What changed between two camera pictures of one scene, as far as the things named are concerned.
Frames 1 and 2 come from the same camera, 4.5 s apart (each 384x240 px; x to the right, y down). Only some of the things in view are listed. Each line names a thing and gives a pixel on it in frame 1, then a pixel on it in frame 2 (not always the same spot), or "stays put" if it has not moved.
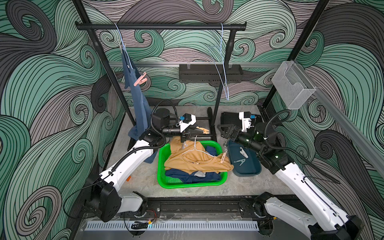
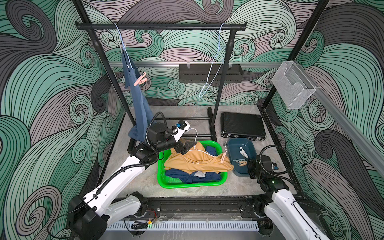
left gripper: (188, 134) to (182, 150)
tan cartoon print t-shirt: (191, 156) stays put
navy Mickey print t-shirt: (183, 176) stays put
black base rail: (196, 207) stays put
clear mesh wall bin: (294, 88) stays put
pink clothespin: (223, 156) stays put
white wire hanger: (195, 149) stays put
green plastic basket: (164, 181) stays put
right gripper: (233, 129) to (249, 163)
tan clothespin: (206, 131) to (244, 163)
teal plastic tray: (244, 159) stays put
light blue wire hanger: (223, 79) to (213, 71)
